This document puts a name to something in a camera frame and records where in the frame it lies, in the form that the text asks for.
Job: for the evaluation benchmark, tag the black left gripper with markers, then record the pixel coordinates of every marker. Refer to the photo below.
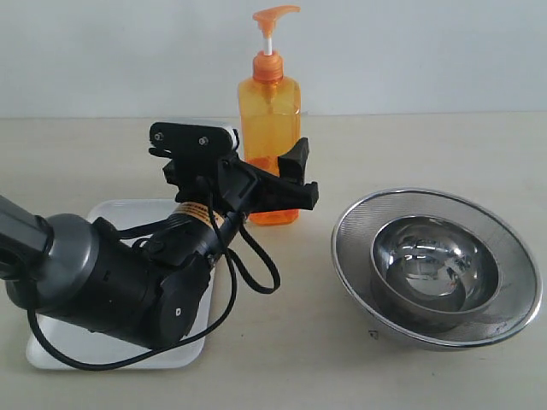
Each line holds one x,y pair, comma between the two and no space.
236,186

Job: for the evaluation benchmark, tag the left wrist camera black silver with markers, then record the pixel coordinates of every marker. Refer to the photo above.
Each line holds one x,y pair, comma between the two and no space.
189,136

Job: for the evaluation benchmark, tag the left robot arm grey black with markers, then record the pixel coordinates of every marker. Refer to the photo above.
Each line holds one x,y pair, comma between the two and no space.
144,284

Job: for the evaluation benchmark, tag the steel mesh strainer basin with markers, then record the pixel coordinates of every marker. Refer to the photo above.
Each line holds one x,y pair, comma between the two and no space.
514,308

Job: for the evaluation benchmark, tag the small stainless steel bowl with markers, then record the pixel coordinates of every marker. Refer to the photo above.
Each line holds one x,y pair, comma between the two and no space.
431,274

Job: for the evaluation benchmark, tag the orange pump soap bottle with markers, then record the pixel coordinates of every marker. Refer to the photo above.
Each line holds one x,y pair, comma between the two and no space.
269,101

